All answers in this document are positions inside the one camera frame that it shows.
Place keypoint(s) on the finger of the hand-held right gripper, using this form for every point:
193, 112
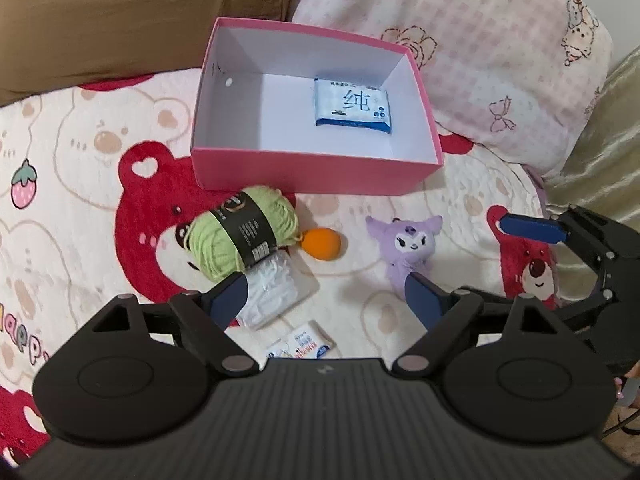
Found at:
585, 310
532, 228

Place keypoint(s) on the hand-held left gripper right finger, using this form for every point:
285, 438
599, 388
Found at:
422, 297

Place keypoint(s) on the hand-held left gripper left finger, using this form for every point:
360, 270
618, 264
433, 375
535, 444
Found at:
227, 300

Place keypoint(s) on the clear floss pick box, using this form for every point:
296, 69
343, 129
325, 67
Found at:
280, 285

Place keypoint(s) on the purple plush toy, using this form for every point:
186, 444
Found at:
405, 245

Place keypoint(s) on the green yarn ball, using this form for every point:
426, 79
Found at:
220, 245

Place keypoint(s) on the white tissue packet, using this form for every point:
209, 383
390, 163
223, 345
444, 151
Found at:
305, 342

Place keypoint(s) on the orange sponge ball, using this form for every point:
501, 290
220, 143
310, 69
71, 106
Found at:
325, 244

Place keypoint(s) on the pink cardboard box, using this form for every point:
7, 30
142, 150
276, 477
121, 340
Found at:
300, 175

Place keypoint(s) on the person's right hand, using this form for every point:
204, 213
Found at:
629, 385

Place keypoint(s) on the lavender bed sheet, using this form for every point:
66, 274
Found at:
536, 185

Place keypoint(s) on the gold satin quilt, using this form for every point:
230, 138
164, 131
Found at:
610, 160

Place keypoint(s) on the pink checked pillow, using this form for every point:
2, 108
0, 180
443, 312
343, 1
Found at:
475, 35

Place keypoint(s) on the blue wet wipes packet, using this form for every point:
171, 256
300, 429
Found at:
350, 105

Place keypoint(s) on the brown pillow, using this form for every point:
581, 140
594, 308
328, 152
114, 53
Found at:
125, 20

